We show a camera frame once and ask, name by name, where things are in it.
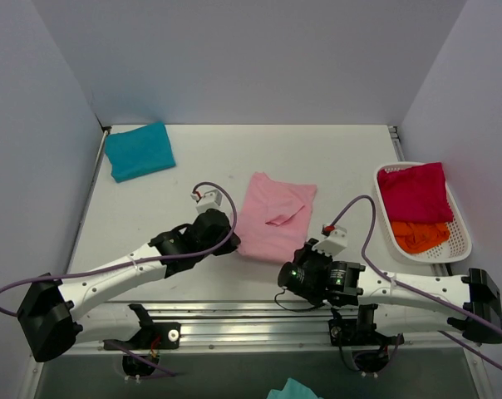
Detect pink t shirt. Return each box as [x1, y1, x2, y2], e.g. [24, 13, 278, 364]
[235, 172, 317, 264]

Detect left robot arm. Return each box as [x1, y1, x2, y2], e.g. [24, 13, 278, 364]
[17, 209, 240, 362]

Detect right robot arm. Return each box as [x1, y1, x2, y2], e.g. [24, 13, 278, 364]
[278, 239, 502, 344]

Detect folded teal t shirt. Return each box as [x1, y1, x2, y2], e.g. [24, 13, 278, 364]
[105, 122, 176, 183]

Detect orange t shirt in basket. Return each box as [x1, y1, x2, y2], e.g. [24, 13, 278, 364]
[391, 222, 450, 254]

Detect mint green cloth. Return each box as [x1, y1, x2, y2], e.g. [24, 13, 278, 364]
[267, 378, 319, 399]

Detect white plastic basket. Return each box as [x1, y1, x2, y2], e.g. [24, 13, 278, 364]
[374, 162, 472, 264]

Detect crimson t shirt in basket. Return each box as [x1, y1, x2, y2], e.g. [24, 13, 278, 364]
[376, 162, 454, 224]

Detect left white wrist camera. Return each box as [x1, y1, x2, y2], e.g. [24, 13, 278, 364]
[190, 189, 222, 214]

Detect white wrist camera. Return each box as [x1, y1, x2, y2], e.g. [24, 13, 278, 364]
[313, 224, 348, 258]
[190, 189, 222, 214]

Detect black wire loop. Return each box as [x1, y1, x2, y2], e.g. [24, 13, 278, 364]
[273, 290, 327, 313]

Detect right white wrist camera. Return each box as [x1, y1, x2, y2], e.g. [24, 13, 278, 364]
[313, 224, 348, 258]

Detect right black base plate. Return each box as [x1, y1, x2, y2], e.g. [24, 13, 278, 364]
[327, 318, 405, 347]

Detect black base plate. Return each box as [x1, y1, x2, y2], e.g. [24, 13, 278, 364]
[327, 318, 405, 347]
[103, 322, 181, 351]

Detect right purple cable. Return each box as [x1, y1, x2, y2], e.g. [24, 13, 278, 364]
[323, 195, 502, 377]

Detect purple cable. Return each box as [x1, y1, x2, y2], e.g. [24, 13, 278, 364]
[0, 180, 239, 380]
[323, 195, 502, 377]

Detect aluminium rail frame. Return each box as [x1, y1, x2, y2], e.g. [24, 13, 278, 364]
[30, 299, 482, 357]

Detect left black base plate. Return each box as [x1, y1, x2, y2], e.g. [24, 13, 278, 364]
[103, 322, 181, 351]

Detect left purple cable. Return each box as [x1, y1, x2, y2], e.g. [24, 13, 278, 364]
[0, 180, 239, 380]

